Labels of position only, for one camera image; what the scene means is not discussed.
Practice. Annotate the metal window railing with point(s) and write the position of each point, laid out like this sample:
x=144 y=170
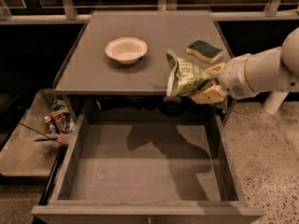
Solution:
x=80 y=11

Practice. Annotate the soda can in bin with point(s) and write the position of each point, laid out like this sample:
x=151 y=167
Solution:
x=50 y=124

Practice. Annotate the grey cabinet counter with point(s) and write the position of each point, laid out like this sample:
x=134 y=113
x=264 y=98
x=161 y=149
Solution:
x=88 y=71

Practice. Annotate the black stick on bin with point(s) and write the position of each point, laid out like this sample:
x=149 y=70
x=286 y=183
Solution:
x=43 y=136

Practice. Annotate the green and yellow sponge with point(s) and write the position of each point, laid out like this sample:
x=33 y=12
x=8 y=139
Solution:
x=204 y=51

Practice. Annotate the snack packages in bin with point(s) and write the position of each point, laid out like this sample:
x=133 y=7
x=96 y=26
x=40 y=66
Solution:
x=61 y=116

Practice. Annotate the green jalapeno chip bag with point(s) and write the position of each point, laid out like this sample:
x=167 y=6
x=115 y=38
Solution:
x=186 y=78

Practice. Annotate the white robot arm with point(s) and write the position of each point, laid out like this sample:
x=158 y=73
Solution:
x=275 y=70

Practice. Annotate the open grey top drawer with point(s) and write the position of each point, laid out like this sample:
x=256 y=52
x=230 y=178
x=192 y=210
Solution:
x=147 y=170

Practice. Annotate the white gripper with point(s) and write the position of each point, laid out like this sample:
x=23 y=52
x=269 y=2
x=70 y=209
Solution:
x=234 y=77

